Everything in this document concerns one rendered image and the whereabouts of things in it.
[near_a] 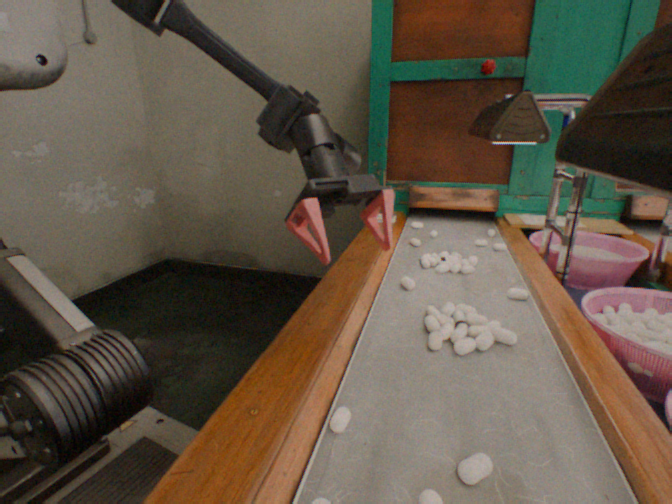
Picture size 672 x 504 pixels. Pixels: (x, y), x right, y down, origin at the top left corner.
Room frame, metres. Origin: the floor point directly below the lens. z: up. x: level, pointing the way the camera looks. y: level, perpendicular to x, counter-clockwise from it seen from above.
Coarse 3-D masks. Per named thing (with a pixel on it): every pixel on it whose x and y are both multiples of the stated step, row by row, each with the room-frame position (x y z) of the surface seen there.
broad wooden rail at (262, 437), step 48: (336, 288) 0.67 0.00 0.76; (288, 336) 0.49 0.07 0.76; (336, 336) 0.50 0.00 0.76; (240, 384) 0.38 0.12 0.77; (288, 384) 0.38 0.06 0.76; (336, 384) 0.41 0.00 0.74; (240, 432) 0.31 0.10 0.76; (288, 432) 0.31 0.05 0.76; (192, 480) 0.25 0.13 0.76; (240, 480) 0.25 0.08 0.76; (288, 480) 0.27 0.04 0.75
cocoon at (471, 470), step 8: (472, 456) 0.28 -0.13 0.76; (480, 456) 0.28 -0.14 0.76; (464, 464) 0.27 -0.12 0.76; (472, 464) 0.27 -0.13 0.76; (480, 464) 0.27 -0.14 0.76; (488, 464) 0.28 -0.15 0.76; (464, 472) 0.27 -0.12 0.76; (472, 472) 0.27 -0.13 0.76; (480, 472) 0.27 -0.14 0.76; (488, 472) 0.27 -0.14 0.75; (464, 480) 0.27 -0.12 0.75; (472, 480) 0.26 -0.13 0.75
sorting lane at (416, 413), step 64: (384, 320) 0.59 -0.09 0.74; (512, 320) 0.59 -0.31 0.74; (384, 384) 0.42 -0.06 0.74; (448, 384) 0.42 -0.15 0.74; (512, 384) 0.42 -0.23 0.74; (576, 384) 0.41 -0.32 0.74; (320, 448) 0.31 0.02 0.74; (384, 448) 0.31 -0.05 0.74; (448, 448) 0.31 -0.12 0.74; (512, 448) 0.31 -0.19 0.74; (576, 448) 0.31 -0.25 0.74
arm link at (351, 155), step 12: (300, 96) 0.57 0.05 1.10; (300, 108) 0.56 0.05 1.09; (312, 108) 0.58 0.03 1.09; (264, 132) 0.58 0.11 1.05; (288, 132) 0.57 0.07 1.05; (276, 144) 0.56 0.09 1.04; (288, 144) 0.58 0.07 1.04; (348, 144) 0.59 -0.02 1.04; (348, 156) 0.59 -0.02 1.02; (348, 168) 0.60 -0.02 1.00
